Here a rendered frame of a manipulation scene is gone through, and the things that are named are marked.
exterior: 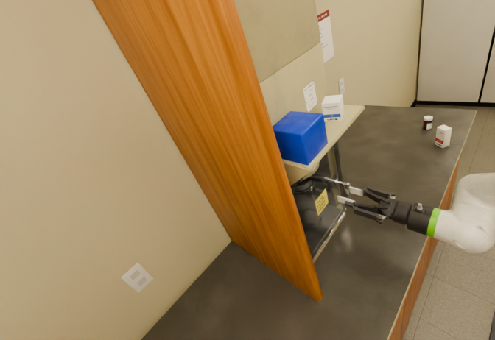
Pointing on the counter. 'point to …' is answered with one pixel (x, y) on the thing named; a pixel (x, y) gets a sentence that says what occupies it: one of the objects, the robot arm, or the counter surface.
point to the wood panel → (208, 102)
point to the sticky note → (321, 202)
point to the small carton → (333, 108)
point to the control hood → (295, 169)
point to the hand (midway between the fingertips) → (348, 195)
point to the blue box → (300, 136)
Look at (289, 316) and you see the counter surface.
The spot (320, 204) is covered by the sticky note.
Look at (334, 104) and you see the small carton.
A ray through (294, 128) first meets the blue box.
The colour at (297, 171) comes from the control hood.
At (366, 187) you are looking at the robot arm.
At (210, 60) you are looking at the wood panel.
